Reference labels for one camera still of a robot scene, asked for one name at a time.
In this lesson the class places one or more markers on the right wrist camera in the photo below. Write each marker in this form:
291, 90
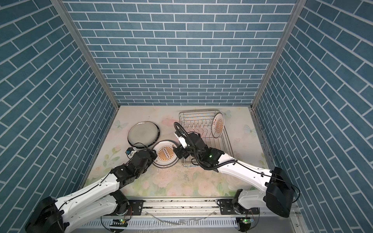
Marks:
182, 140

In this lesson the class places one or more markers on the brown patterned plate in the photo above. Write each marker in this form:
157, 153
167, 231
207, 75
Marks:
217, 126

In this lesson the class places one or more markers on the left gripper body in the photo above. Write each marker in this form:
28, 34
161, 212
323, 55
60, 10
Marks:
150, 161

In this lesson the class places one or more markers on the metal wire dish rack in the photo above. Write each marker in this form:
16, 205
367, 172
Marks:
201, 121

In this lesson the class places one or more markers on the plain white deep plate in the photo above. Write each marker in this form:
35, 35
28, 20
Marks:
143, 134

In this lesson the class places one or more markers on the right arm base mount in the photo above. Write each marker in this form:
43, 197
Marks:
239, 208

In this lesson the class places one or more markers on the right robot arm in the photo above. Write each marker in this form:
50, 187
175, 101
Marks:
274, 187

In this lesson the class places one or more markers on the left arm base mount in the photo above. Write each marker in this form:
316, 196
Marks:
130, 208

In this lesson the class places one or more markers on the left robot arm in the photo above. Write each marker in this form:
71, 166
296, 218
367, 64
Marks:
65, 214

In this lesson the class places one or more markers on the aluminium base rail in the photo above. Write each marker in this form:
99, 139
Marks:
189, 214

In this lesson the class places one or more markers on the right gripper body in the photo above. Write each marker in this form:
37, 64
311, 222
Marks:
185, 152

